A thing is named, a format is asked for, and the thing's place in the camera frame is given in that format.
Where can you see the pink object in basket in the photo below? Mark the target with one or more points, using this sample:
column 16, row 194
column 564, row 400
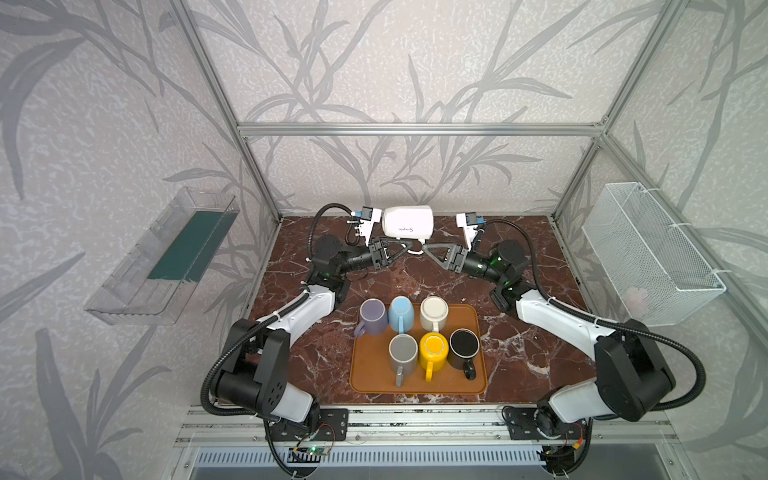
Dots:
column 636, row 301

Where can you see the purple mug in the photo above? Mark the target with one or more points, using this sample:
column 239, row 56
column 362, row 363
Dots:
column 373, row 318

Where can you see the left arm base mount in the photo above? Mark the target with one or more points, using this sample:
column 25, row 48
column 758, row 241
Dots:
column 325, row 424

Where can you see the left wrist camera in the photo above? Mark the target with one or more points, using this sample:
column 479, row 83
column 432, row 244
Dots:
column 363, row 223

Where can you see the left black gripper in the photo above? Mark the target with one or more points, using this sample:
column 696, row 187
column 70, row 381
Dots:
column 381, row 255

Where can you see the grey mug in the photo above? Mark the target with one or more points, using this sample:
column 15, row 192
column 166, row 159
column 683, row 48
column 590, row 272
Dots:
column 403, row 352

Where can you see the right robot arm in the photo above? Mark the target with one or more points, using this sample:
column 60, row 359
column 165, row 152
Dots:
column 632, row 376

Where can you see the white wire basket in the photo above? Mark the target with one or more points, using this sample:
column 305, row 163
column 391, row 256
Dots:
column 640, row 245

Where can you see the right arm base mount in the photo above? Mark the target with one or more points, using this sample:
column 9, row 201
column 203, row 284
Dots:
column 532, row 423

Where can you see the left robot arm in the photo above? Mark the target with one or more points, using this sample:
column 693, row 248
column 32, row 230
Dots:
column 250, row 377

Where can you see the green circuit board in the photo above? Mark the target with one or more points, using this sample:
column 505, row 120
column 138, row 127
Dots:
column 310, row 454

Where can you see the cream white mug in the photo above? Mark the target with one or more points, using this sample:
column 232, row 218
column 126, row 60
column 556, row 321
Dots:
column 433, row 314

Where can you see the yellow mug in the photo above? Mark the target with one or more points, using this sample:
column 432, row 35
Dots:
column 433, row 353

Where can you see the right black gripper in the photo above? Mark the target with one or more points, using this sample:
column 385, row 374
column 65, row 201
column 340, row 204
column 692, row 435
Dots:
column 453, row 259

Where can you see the white faceted mug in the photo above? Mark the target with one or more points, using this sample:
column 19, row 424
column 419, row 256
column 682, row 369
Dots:
column 408, row 222

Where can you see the brown rectangular tray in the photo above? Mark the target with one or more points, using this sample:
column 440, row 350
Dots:
column 383, row 364

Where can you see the black mug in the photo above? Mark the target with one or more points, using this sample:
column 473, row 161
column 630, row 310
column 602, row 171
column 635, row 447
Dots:
column 464, row 346

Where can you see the light blue mug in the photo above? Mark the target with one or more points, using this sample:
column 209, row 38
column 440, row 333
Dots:
column 401, row 315

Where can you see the clear plastic wall bin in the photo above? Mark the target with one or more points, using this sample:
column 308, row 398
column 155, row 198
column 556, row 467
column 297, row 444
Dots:
column 152, row 285

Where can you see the aluminium front rail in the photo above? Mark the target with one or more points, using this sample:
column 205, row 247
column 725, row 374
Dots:
column 416, row 424

